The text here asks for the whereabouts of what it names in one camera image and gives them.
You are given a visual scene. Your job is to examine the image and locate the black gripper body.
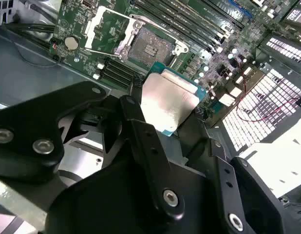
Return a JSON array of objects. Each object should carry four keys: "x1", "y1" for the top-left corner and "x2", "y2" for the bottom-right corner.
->
[{"x1": 44, "y1": 155, "x2": 222, "y2": 234}]

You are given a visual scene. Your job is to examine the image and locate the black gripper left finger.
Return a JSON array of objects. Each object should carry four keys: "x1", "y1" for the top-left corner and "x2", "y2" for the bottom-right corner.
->
[{"x1": 0, "y1": 75, "x2": 186, "y2": 223}]

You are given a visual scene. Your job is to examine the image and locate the thin wire locking lever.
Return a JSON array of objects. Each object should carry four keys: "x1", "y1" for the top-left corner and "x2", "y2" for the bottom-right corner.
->
[{"x1": 130, "y1": 14, "x2": 183, "y2": 43}]

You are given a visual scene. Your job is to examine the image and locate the metal socket cover frame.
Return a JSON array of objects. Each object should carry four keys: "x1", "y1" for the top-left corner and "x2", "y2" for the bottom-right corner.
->
[{"x1": 83, "y1": 5, "x2": 145, "y2": 61}]

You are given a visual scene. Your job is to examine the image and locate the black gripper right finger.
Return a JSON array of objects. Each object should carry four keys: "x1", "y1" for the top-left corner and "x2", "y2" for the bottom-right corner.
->
[{"x1": 177, "y1": 109, "x2": 286, "y2": 234}]

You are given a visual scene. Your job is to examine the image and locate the silver CPU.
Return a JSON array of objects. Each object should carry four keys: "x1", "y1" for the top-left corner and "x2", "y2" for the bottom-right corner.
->
[{"x1": 138, "y1": 61, "x2": 207, "y2": 135}]

